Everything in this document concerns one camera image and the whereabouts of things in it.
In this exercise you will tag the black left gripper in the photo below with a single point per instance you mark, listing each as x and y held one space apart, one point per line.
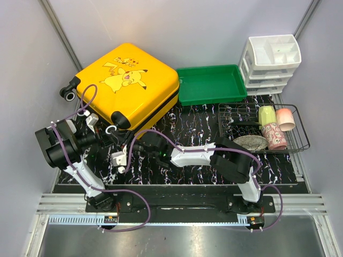
105 140

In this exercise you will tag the yellow Pikachu suitcase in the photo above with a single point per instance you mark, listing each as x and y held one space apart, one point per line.
126 87

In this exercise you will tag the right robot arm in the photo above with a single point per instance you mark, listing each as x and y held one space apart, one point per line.
234 162

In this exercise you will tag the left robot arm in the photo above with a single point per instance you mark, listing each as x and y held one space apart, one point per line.
62 146

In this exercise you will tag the green plastic tray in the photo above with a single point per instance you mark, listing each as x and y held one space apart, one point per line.
210 85

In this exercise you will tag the speckled grey plate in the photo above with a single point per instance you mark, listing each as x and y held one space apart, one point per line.
252 142

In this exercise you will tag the pale green faceted cup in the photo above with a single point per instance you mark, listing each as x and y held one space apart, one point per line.
266 115

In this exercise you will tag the pink skull pattern cup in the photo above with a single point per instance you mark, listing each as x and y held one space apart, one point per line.
274 136

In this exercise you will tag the pink marbled cup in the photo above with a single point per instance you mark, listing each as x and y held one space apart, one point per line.
285 119

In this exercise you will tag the white drawer organizer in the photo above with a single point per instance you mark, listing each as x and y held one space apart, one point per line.
268 63

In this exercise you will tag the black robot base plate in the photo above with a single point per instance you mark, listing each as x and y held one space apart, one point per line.
134 208

